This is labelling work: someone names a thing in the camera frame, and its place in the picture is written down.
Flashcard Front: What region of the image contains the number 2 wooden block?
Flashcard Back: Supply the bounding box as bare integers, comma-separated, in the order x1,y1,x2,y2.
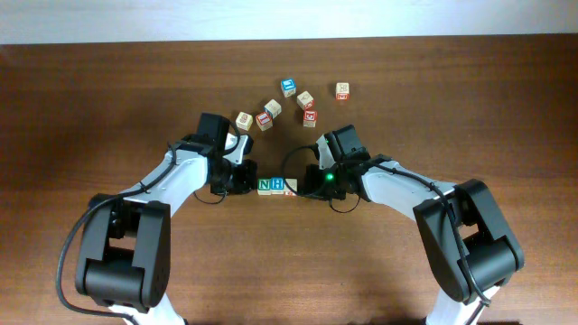
284,179,298,196

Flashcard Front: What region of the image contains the green N wooden block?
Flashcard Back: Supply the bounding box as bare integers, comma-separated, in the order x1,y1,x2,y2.
257,178,272,196

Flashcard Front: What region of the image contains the blue H wooden block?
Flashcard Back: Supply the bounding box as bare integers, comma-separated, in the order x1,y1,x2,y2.
270,177,284,195

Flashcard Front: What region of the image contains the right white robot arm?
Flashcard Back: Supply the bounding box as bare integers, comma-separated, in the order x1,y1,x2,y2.
303,125,525,324

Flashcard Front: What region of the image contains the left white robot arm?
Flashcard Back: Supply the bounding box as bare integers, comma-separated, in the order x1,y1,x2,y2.
73,113,256,324

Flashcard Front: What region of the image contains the pineapple wooden block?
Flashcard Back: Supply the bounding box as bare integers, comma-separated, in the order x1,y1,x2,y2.
236,112,254,132

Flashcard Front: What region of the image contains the red I wooden block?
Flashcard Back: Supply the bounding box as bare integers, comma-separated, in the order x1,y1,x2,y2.
255,111,273,131

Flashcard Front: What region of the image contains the red R wooden block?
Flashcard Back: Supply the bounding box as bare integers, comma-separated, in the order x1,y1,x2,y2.
303,110,318,128

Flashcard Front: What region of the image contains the plain top blue-side block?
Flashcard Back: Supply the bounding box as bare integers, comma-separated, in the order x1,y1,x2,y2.
264,99,282,119

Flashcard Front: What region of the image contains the plain top red-side block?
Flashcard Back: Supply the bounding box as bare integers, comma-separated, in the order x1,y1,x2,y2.
296,91,314,111

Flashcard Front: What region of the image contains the far right red block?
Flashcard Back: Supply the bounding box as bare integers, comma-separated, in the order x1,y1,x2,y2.
335,82,350,100

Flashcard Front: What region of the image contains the blue top wooden block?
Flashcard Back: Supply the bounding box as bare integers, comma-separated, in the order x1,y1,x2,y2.
280,79,296,98

